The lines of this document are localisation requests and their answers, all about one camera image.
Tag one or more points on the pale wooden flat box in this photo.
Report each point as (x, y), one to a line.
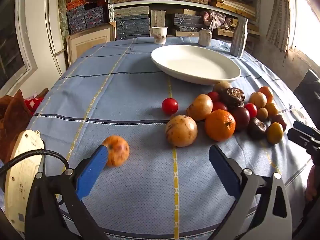
(186, 33)

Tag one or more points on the silver ribbed bottle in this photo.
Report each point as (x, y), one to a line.
(239, 37)

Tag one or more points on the large tan round fruit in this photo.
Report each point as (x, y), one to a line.
(181, 130)

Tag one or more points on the person's right hand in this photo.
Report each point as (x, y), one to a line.
(313, 185)

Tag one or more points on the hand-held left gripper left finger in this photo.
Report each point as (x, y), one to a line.
(92, 170)

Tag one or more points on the beige checked curtain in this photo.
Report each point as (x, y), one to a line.
(280, 17)

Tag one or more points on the dark purple plum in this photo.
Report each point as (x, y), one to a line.
(240, 118)

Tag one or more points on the large orange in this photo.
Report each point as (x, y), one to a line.
(220, 125)

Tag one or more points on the stack of dark blue boxes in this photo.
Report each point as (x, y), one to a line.
(188, 21)
(132, 27)

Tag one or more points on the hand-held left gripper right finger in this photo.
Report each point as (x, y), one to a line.
(222, 170)

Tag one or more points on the brown plush toy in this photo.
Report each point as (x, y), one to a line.
(15, 125)

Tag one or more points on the white leaning board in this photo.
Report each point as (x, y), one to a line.
(53, 30)

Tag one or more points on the striped orange apple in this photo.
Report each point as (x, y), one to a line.
(120, 155)

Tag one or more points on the small tangerine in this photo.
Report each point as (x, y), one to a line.
(267, 93)

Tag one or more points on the white drink can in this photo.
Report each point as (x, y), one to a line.
(205, 37)

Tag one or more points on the dark brown mangosteen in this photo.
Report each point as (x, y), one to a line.
(256, 128)
(232, 96)

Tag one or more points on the upright grey woven box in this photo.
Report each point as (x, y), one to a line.
(158, 18)

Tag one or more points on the small orange kumquat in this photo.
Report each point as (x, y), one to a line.
(271, 109)

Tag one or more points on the stack of light wooden boxes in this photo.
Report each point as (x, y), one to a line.
(235, 6)

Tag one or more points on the white oval plate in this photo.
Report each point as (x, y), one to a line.
(195, 62)

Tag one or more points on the dark red plum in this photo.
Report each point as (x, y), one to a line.
(279, 120)

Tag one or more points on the small tan longan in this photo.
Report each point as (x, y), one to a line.
(262, 113)

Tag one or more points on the pink crumpled cloth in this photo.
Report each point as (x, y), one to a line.
(216, 20)

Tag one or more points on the white paper cup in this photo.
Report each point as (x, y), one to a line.
(159, 35)

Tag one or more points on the green marbled panel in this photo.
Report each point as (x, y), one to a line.
(63, 15)

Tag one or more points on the light wooden picture frame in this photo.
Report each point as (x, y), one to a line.
(87, 42)

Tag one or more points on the yellow green small fruit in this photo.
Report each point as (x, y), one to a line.
(274, 133)

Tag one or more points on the black chair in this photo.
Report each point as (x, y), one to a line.
(308, 92)

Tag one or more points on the white window frame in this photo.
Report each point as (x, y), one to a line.
(25, 55)

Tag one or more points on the red white patterned cloth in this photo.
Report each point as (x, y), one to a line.
(32, 105)

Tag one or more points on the white metal shelving rack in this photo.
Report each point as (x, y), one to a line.
(162, 5)

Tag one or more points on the pile of blue floral boxes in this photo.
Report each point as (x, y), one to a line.
(85, 17)

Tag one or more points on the blue checked tablecloth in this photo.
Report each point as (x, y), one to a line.
(125, 92)

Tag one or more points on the greenish tan round fruit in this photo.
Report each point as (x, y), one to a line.
(222, 86)

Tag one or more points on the bright window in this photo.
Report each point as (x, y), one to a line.
(307, 30)

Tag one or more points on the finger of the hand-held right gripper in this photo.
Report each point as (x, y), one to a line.
(300, 137)
(303, 127)

